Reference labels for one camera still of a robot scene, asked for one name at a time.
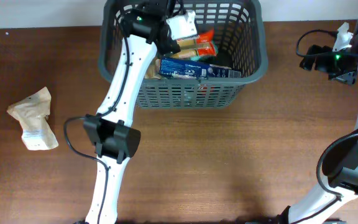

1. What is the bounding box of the orange spaghetti packet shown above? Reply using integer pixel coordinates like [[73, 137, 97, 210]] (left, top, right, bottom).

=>
[[169, 29, 218, 60]]

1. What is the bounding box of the beige paper pouch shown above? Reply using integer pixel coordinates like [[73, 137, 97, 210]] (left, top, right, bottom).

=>
[[144, 58, 162, 80], [7, 87, 58, 151]]

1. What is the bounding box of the green Nescafe coffee bag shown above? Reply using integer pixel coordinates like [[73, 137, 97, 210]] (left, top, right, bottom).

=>
[[196, 43, 219, 95]]

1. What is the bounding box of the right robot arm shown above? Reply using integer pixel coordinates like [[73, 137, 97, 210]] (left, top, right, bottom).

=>
[[276, 19, 358, 223]]

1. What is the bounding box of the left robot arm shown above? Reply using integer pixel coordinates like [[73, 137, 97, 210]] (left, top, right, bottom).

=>
[[81, 1, 197, 223]]

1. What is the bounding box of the grey plastic basket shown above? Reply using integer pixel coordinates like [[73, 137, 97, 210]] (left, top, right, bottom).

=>
[[97, 0, 269, 110]]

